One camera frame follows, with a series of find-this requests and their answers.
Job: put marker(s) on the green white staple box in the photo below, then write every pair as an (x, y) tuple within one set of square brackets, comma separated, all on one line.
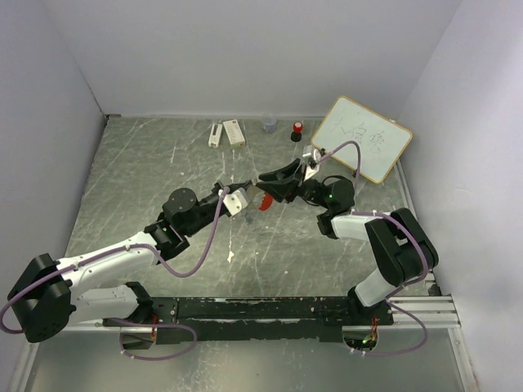
[(234, 133)]

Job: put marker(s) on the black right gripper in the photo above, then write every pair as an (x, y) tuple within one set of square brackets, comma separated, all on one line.
[(286, 189)]

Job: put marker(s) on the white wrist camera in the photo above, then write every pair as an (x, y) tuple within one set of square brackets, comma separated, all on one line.
[(236, 201), (311, 157)]

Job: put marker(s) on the red black stamp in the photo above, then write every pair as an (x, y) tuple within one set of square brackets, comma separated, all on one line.
[(296, 134)]

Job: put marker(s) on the yellow framed whiteboard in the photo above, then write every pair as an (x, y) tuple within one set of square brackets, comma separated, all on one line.
[(381, 140)]

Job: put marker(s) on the white stapler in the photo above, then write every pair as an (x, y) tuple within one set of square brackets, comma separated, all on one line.
[(214, 139)]

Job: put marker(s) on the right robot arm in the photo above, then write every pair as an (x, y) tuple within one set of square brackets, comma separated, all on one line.
[(402, 251)]

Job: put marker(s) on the clear jar of clips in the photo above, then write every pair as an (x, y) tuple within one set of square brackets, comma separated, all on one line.
[(268, 123)]

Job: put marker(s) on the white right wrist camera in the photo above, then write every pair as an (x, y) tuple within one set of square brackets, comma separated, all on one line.
[(311, 157)]

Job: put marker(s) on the metal key holder red handle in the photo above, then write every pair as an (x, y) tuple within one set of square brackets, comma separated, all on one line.
[(262, 202)]

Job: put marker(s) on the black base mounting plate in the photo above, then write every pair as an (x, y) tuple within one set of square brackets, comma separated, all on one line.
[(321, 318)]

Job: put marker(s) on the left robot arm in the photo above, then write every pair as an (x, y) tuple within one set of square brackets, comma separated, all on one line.
[(52, 294)]

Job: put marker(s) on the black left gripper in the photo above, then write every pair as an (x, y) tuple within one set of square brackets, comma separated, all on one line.
[(234, 186)]

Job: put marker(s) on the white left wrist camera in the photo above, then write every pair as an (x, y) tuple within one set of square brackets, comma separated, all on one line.
[(236, 201)]

